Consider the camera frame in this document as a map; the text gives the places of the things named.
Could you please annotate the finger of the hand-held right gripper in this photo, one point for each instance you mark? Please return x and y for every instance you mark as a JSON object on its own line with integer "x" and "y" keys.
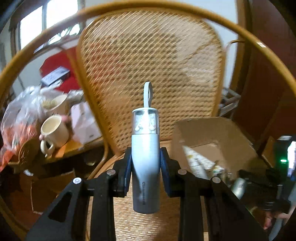
{"x": 259, "y": 176}
{"x": 277, "y": 206}

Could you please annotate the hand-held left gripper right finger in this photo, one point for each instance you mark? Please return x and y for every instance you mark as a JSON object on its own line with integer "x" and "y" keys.
{"x": 164, "y": 171}

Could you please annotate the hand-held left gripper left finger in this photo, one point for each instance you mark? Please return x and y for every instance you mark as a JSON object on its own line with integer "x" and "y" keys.
{"x": 122, "y": 176}

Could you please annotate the light blue bottle with loop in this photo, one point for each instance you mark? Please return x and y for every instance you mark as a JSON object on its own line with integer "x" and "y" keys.
{"x": 145, "y": 162}

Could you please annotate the silver cylindrical object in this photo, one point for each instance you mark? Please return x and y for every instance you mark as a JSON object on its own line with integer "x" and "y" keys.
{"x": 238, "y": 187}

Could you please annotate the cardboard box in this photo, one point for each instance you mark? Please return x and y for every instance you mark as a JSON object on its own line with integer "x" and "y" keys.
{"x": 208, "y": 132}

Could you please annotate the wooden side table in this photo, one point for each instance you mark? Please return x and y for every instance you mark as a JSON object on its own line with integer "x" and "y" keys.
{"x": 69, "y": 148}

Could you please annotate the pale pink tissue box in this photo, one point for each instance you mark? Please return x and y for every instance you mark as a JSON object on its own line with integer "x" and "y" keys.
{"x": 85, "y": 125}

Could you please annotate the open brown carton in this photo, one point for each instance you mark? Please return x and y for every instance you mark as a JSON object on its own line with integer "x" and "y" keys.
{"x": 53, "y": 185}

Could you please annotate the dark red wooden door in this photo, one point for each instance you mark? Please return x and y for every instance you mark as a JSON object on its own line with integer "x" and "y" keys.
{"x": 266, "y": 81}

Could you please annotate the grey metal rack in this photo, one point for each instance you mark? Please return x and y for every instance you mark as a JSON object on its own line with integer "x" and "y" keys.
{"x": 227, "y": 102}

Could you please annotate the cream mug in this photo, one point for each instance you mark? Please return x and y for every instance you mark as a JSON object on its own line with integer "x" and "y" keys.
{"x": 55, "y": 132}

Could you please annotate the large cream cup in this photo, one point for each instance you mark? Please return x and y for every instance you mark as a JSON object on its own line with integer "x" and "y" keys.
{"x": 59, "y": 104}

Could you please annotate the rattan armchair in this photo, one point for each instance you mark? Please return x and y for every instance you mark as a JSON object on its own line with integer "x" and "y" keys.
{"x": 150, "y": 58}

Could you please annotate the clear plastic bag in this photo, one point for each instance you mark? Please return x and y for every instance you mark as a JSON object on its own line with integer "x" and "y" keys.
{"x": 18, "y": 115}

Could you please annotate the red cloth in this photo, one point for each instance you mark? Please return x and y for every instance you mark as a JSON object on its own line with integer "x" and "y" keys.
{"x": 64, "y": 60}

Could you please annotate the window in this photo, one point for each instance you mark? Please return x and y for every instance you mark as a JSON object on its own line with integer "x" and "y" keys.
{"x": 32, "y": 27}

